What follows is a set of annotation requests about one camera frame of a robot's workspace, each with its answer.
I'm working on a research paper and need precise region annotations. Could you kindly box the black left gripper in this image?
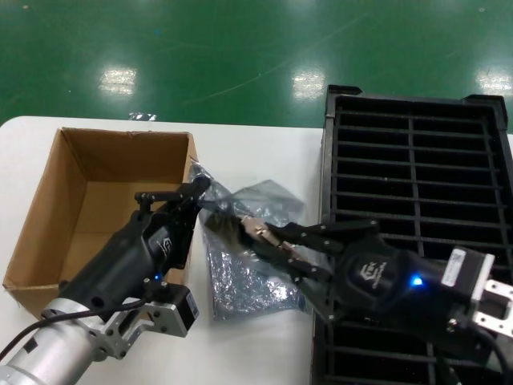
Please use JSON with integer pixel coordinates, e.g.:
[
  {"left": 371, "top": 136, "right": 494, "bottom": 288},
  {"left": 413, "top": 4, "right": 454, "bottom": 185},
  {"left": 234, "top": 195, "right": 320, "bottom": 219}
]
[{"left": 59, "top": 176, "right": 212, "bottom": 322}]

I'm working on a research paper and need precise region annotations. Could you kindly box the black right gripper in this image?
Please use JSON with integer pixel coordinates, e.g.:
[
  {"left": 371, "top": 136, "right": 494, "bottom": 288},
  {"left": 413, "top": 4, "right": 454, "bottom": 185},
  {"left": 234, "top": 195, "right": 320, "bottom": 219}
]
[{"left": 267, "top": 218, "right": 478, "bottom": 354}]

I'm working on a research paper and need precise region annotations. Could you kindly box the graphics card with metal bracket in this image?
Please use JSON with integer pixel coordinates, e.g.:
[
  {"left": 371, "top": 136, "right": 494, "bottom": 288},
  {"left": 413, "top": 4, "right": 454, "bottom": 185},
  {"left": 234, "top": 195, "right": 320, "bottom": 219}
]
[{"left": 202, "top": 210, "right": 297, "bottom": 265}]

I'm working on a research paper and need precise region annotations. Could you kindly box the grey antistatic bag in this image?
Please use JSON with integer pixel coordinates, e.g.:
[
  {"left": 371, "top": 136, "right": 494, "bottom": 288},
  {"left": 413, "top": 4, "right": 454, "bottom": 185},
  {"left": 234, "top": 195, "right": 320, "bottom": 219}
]
[{"left": 188, "top": 160, "right": 308, "bottom": 274}]

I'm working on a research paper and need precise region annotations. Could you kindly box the brown cardboard box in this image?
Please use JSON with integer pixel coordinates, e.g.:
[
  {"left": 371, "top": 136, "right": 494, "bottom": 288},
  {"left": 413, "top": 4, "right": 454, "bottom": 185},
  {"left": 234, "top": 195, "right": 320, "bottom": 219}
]
[{"left": 2, "top": 127, "right": 201, "bottom": 320}]

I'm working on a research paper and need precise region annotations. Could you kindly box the black slotted plastic container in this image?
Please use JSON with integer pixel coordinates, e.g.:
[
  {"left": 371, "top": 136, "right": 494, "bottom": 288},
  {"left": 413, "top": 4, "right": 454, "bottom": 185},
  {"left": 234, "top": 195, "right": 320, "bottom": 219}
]
[{"left": 310, "top": 83, "right": 513, "bottom": 385}]

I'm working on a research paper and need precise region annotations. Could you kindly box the flat empty antistatic bag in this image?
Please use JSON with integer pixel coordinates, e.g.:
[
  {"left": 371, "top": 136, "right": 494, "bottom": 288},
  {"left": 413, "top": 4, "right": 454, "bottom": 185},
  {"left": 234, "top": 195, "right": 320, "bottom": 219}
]
[{"left": 199, "top": 212, "right": 312, "bottom": 322}]

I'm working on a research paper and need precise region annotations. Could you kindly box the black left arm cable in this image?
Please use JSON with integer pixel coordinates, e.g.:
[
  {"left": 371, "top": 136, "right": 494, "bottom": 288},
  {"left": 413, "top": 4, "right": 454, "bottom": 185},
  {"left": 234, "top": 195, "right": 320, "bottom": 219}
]
[{"left": 0, "top": 290, "right": 157, "bottom": 362}]

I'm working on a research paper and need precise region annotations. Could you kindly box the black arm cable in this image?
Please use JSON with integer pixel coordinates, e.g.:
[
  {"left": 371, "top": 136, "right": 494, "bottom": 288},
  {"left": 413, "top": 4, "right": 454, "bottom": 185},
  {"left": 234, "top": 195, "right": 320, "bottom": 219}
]
[
  {"left": 0, "top": 290, "right": 157, "bottom": 362},
  {"left": 448, "top": 316, "right": 513, "bottom": 385}
]

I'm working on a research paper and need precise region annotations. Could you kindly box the right wrist camera silver bracket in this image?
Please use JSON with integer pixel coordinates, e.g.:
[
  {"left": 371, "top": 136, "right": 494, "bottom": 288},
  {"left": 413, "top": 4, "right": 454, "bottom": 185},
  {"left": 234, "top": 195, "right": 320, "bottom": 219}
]
[{"left": 440, "top": 247, "right": 513, "bottom": 338}]

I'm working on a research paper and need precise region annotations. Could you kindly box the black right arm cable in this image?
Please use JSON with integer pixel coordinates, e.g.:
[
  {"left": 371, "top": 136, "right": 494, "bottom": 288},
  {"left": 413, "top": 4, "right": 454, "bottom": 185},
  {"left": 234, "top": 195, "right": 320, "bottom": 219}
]
[{"left": 448, "top": 316, "right": 513, "bottom": 385}]

